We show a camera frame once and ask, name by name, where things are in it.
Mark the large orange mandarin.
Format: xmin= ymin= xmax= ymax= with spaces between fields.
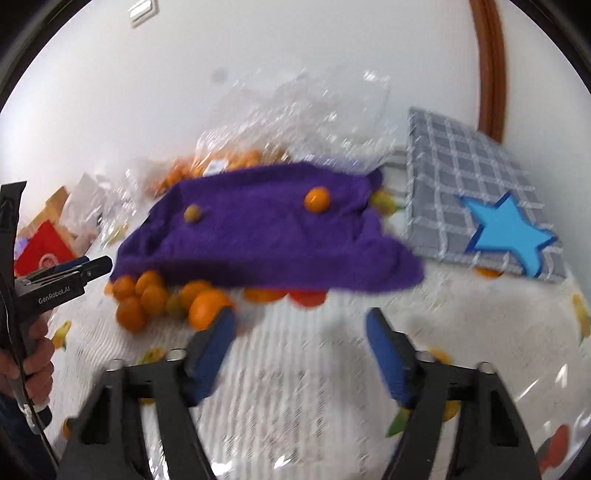
xmin=188 ymin=289 xmax=235 ymax=331

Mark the small green citrus fruit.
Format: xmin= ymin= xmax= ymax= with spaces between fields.
xmin=183 ymin=204 xmax=204 ymax=224

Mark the small orange kumquat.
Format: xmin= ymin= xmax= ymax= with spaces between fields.
xmin=304 ymin=186 xmax=332 ymax=214

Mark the person's left hand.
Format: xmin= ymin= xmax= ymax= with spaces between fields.
xmin=0 ymin=313 xmax=55 ymax=405

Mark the red box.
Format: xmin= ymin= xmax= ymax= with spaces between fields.
xmin=14 ymin=220 xmax=76 ymax=277

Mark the white plastic bag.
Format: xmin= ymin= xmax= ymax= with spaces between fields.
xmin=58 ymin=173 xmax=137 ymax=256

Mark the red tomato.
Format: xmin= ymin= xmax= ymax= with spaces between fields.
xmin=288 ymin=290 xmax=328 ymax=309

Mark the purple towel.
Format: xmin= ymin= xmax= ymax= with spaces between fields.
xmin=111 ymin=162 xmax=424 ymax=293

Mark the grey checked cushion blue star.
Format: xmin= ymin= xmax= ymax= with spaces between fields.
xmin=406 ymin=108 xmax=567 ymax=283

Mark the clear bag of oranges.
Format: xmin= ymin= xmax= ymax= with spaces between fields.
xmin=143 ymin=146 xmax=290 ymax=198

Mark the clear plastic bag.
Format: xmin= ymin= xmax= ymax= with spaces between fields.
xmin=195 ymin=68 xmax=401 ymax=172

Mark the brown wooden door frame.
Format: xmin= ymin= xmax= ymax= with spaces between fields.
xmin=469 ymin=0 xmax=508 ymax=144

